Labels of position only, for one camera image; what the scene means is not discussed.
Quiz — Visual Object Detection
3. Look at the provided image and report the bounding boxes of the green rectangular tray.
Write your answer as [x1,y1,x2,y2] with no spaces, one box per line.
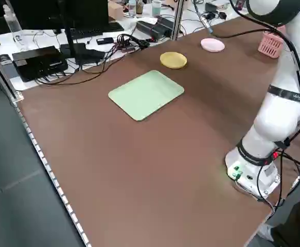
[108,69,185,122]

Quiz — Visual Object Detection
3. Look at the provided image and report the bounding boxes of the small pink slotted basket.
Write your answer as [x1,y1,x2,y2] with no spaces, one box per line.
[257,24,287,59]

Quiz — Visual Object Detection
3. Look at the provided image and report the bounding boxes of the yellow round plate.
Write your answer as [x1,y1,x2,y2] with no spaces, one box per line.
[160,51,188,69]

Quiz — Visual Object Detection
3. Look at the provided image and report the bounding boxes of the white round plate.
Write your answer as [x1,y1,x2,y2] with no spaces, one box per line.
[200,38,225,53]

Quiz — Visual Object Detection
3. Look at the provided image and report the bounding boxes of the black power supply brick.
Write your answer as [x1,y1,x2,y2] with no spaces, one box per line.
[156,15,175,36]
[136,20,167,42]

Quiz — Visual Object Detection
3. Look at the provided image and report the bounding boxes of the white desk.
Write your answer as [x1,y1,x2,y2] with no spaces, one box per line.
[0,0,245,92]

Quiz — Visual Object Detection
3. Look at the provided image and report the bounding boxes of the black monitor stand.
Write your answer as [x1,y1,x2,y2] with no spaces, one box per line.
[58,0,87,65]

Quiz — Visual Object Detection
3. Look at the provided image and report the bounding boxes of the black keyboard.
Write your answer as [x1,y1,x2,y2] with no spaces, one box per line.
[69,22,125,40]

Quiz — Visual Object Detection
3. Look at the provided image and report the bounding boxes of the pale green mug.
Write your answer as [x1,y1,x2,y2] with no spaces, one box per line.
[151,0,163,16]

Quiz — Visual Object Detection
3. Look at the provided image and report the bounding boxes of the brown cardboard box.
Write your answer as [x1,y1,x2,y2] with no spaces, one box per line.
[108,1,124,20]

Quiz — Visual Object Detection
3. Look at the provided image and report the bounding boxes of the black power adapter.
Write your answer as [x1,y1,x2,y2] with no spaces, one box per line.
[205,10,227,21]

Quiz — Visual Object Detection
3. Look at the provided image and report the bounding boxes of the black box device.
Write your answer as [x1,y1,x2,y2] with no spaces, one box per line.
[12,45,68,83]

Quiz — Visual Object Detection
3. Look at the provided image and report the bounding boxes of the black computer monitor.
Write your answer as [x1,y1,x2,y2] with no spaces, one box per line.
[9,0,110,31]

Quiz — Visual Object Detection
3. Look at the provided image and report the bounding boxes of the small black device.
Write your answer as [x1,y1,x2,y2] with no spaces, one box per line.
[0,53,13,65]

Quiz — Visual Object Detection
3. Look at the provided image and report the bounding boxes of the clear plastic bottle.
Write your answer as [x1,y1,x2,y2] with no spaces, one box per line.
[3,4,29,51]

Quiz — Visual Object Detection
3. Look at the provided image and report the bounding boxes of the person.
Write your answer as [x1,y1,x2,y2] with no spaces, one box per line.
[257,192,300,247]

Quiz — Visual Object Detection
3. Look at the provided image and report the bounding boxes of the tangled black desk cables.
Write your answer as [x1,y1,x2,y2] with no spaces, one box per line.
[33,33,151,87]

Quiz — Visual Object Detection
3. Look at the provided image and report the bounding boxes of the aluminium camera post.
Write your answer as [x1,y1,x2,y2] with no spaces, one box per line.
[169,0,184,42]

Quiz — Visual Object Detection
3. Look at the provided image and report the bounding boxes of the aluminium table edge rail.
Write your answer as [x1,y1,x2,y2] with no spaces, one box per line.
[12,100,92,247]

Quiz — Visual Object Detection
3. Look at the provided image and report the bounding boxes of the black cable with silver connector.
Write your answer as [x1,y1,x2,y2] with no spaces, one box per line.
[193,0,278,38]

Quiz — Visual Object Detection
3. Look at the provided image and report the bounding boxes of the aluminium frame post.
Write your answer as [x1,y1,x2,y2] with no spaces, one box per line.
[0,41,24,102]

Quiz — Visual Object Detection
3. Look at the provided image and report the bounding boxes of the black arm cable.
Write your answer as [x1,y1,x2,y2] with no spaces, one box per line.
[228,0,300,209]

